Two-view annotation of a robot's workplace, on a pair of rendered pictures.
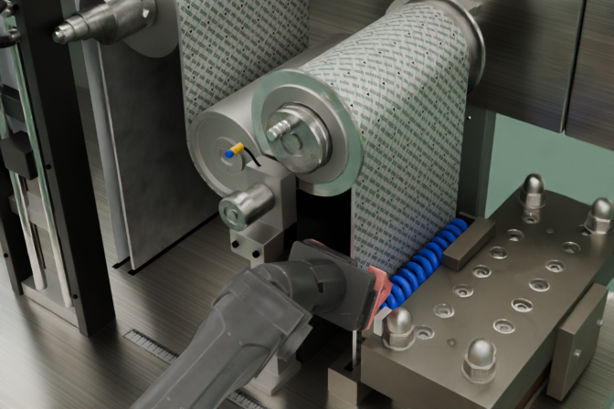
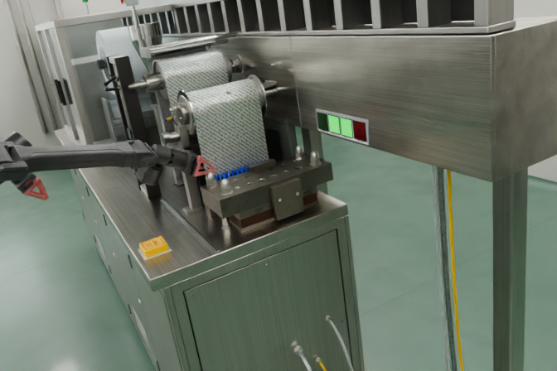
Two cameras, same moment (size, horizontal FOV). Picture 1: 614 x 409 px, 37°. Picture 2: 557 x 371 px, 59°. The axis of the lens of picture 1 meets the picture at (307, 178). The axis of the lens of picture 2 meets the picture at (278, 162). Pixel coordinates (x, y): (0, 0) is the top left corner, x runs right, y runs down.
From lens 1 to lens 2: 1.05 m
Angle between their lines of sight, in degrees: 27
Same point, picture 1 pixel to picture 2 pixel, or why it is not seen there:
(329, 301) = (177, 161)
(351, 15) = not seen: hidden behind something
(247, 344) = (118, 149)
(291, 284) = (157, 148)
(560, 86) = (297, 108)
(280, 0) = (213, 83)
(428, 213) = (248, 153)
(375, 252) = (215, 159)
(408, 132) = (225, 116)
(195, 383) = (89, 147)
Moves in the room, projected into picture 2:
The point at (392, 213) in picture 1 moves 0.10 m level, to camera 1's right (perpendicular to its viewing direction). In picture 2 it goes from (222, 146) to (249, 145)
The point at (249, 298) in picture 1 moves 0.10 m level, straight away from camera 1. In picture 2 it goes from (133, 145) to (152, 134)
